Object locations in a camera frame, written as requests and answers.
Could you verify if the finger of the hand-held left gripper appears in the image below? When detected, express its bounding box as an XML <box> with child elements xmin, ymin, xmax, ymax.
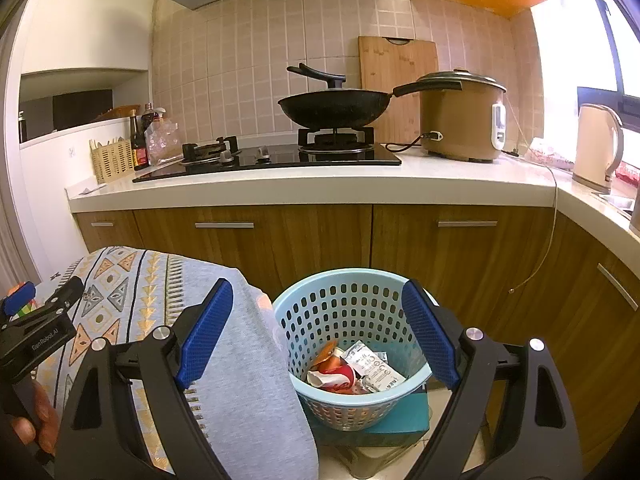
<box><xmin>0</xmin><ymin>282</ymin><xmax>37</xmax><ymax>317</ymax></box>
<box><xmin>0</xmin><ymin>276</ymin><xmax>86</xmax><ymax>333</ymax></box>

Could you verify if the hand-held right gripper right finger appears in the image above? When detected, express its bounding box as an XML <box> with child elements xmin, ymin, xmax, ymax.
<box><xmin>401</xmin><ymin>280</ymin><xmax>583</xmax><ymax>480</ymax></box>

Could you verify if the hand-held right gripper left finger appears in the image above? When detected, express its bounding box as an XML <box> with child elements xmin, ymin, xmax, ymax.
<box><xmin>52</xmin><ymin>277</ymin><xmax>236</xmax><ymax>480</ymax></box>

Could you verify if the colourful candy wrapper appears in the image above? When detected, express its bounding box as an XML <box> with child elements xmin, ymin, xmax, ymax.
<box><xmin>7</xmin><ymin>282</ymin><xmax>42</xmax><ymax>320</ymax></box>

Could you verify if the light blue plastic basket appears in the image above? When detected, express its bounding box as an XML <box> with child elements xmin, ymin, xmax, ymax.
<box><xmin>271</xmin><ymin>268</ymin><xmax>436</xmax><ymax>433</ymax></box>

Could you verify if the red white wrapper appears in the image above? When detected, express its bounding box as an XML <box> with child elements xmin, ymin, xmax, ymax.
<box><xmin>306</xmin><ymin>360</ymin><xmax>363</xmax><ymax>395</ymax></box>

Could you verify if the person's left hand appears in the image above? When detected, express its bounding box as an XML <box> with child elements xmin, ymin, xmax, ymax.
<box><xmin>10</xmin><ymin>379</ymin><xmax>60</xmax><ymax>457</ymax></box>

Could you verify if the grey patterned tablecloth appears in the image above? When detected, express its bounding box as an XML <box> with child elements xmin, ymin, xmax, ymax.
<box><xmin>30</xmin><ymin>246</ymin><xmax>321</xmax><ymax>480</ymax></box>

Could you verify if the white printed packet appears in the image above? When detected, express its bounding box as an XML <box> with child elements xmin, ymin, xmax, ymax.
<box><xmin>342</xmin><ymin>340</ymin><xmax>407</xmax><ymax>393</ymax></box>

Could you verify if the teal box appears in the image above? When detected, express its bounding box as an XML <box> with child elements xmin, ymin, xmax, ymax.
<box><xmin>300</xmin><ymin>387</ymin><xmax>433</xmax><ymax>448</ymax></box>

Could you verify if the beige stool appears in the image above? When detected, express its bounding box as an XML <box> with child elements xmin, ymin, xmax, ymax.
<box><xmin>320</xmin><ymin>430</ymin><xmax>488</xmax><ymax>480</ymax></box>

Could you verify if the beige wicker utensil holder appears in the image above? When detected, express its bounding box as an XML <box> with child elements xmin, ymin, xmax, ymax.
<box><xmin>90</xmin><ymin>135</ymin><xmax>136</xmax><ymax>185</ymax></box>

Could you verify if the dark sauce bottle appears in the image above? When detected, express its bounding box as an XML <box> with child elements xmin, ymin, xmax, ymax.
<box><xmin>140</xmin><ymin>104</ymin><xmax>161</xmax><ymax>166</ymax></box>
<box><xmin>129</xmin><ymin>109</ymin><xmax>151</xmax><ymax>171</ymax></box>

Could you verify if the clear plastic bag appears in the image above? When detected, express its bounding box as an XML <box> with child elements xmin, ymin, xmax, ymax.
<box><xmin>145</xmin><ymin>117</ymin><xmax>183</xmax><ymax>167</ymax></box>

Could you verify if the black gas stove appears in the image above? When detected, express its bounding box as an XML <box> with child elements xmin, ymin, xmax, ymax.
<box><xmin>132</xmin><ymin>127</ymin><xmax>403</xmax><ymax>183</ymax></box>

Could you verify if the brown rice cooker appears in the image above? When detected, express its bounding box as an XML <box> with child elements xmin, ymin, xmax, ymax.
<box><xmin>416</xmin><ymin>67</ymin><xmax>508</xmax><ymax>163</ymax></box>

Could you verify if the red patterned cloth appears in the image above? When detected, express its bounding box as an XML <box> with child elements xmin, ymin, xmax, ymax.
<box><xmin>530</xmin><ymin>137</ymin><xmax>578</xmax><ymax>171</ymax></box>

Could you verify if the black wok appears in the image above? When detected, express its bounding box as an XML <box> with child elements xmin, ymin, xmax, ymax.
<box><xmin>277</xmin><ymin>81</ymin><xmax>441</xmax><ymax>131</ymax></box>

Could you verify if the beige electric kettle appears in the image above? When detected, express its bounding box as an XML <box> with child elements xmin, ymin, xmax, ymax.
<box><xmin>571</xmin><ymin>103</ymin><xmax>626</xmax><ymax>196</ymax></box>

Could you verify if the wooden cutting board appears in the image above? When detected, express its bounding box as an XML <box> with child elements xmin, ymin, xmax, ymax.
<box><xmin>357</xmin><ymin>36</ymin><xmax>441</xmax><ymax>146</ymax></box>

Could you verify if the black spatula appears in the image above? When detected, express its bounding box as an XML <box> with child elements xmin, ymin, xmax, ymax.
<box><xmin>286</xmin><ymin>63</ymin><xmax>347</xmax><ymax>90</ymax></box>

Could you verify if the beige hanging cord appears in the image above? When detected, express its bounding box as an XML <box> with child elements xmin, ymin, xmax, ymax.
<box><xmin>502</xmin><ymin>95</ymin><xmax>558</xmax><ymax>295</ymax></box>

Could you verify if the black power cord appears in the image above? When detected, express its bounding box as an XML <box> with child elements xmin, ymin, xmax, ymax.
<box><xmin>385</xmin><ymin>132</ymin><xmax>446</xmax><ymax>153</ymax></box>

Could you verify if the dark window frame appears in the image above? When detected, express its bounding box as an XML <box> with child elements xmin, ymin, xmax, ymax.
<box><xmin>575</xmin><ymin>0</ymin><xmax>640</xmax><ymax>133</ymax></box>

